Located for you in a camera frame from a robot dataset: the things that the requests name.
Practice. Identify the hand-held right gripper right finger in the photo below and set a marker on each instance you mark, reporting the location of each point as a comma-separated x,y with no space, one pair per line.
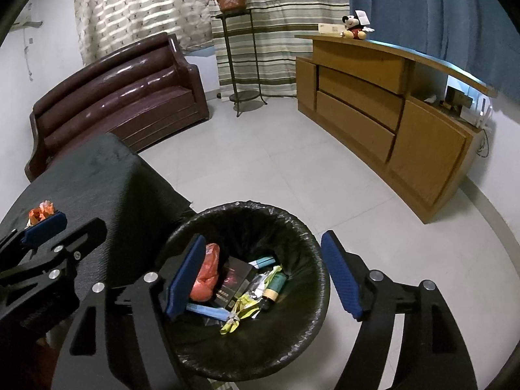
341,276

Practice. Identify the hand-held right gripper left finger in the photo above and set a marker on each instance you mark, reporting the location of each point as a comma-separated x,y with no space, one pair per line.
185,280

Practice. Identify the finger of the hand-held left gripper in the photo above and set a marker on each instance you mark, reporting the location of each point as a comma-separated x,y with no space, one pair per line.
87,237
44,226

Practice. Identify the orange plastic bag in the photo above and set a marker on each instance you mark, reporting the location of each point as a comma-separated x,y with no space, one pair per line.
40,213

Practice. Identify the red plastic bag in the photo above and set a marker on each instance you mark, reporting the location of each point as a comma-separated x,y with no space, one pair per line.
207,276

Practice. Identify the wide light blue packet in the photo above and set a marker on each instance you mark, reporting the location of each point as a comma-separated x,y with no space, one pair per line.
211,313

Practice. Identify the black cigarette box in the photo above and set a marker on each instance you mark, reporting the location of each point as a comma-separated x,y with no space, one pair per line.
233,280

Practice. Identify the dark green bottle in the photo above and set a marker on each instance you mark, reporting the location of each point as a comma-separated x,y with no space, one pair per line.
274,288

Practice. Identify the slim blue white packet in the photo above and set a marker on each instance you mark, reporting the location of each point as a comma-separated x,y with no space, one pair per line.
262,261

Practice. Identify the trash bin with black bag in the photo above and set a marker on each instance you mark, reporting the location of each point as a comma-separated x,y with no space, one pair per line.
284,333

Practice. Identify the dark grey tablecloth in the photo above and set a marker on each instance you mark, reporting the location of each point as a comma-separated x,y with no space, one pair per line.
101,178

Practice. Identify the brown leather sofa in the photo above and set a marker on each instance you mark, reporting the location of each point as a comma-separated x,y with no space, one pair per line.
122,101

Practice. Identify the wooden cabinet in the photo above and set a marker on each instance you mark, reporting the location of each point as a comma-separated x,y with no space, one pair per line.
426,158

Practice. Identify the black metal plant stand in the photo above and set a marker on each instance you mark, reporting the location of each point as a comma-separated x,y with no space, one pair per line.
245,97

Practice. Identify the small brown box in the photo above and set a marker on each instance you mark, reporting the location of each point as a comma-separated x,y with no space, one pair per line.
457,97

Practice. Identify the white appliance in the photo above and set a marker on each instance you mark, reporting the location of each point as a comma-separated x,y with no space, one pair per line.
481,109

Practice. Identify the beige patterned curtain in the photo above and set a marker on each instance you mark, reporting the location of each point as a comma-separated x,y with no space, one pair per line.
134,8

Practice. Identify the mouse plush toy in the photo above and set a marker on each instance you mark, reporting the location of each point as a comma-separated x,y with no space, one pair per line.
355,30

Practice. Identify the flat beige box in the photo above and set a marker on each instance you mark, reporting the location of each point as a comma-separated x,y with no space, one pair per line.
331,28

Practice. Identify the striped curtain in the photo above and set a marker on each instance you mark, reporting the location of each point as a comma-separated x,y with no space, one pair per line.
280,28

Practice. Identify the blue curtain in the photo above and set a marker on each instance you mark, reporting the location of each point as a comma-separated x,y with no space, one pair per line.
414,4

